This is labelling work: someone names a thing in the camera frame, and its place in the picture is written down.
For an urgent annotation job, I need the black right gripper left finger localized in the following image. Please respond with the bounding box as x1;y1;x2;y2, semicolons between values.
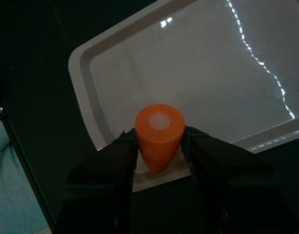
53;128;138;234

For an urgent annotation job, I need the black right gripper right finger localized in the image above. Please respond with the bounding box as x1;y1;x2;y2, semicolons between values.
180;125;299;234

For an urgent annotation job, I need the orange toy carrot bottom piece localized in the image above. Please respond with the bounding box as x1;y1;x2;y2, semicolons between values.
133;103;187;174

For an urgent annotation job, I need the white plastic drawer tray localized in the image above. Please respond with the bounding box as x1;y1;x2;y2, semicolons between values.
66;0;299;193

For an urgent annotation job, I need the black metal frame bar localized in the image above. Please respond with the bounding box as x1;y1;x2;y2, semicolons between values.
0;81;57;234

